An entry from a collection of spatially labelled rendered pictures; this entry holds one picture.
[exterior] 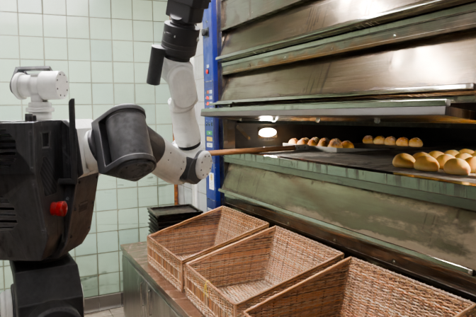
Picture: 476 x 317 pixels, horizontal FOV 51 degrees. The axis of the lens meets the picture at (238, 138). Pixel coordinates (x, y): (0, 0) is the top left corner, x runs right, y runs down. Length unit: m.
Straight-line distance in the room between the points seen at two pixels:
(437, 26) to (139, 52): 2.55
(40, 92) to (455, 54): 1.16
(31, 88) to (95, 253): 2.69
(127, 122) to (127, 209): 2.72
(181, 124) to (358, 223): 0.91
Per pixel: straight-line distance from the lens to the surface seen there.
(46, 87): 1.23
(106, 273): 3.90
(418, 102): 1.52
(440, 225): 1.71
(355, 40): 1.98
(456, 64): 1.63
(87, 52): 3.74
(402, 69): 1.78
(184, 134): 1.34
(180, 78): 1.24
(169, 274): 2.56
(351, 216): 2.01
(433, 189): 1.70
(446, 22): 1.67
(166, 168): 1.25
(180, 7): 1.23
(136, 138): 1.11
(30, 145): 1.05
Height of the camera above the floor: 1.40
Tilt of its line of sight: 3 degrees down
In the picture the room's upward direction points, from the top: 1 degrees counter-clockwise
